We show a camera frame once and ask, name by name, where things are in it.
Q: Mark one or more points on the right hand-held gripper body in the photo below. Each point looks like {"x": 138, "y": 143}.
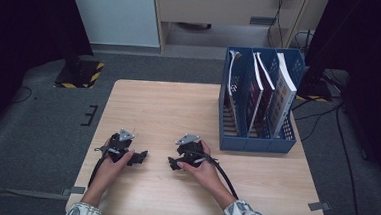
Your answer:
{"x": 190, "y": 154}

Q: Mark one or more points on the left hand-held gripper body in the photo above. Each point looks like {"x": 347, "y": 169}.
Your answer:
{"x": 117, "y": 148}

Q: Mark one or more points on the blue file rack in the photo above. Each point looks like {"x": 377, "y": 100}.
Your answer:
{"x": 259, "y": 145}

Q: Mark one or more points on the purple magazine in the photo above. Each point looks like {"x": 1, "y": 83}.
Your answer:
{"x": 265, "y": 105}
{"x": 254, "y": 101}

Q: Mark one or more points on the black and red magazine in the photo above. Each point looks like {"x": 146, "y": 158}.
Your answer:
{"x": 229, "y": 73}

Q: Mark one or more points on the white picture-grid book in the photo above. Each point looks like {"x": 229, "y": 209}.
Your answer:
{"x": 282, "y": 99}

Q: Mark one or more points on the person's right hand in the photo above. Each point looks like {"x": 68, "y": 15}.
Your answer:
{"x": 207, "y": 177}

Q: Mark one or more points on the person's left hand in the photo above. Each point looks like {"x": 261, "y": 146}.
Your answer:
{"x": 109, "y": 176}

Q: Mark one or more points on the grey tape piece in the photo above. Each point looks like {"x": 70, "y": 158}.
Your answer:
{"x": 319, "y": 206}
{"x": 76, "y": 190}

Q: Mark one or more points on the black stand with striped base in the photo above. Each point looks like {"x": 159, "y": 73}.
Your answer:
{"x": 80, "y": 74}
{"x": 313, "y": 90}

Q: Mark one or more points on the beige office desk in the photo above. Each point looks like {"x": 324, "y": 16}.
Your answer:
{"x": 218, "y": 5}

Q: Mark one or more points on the black curtain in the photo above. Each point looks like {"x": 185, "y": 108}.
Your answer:
{"x": 375, "y": 48}
{"x": 16, "y": 26}

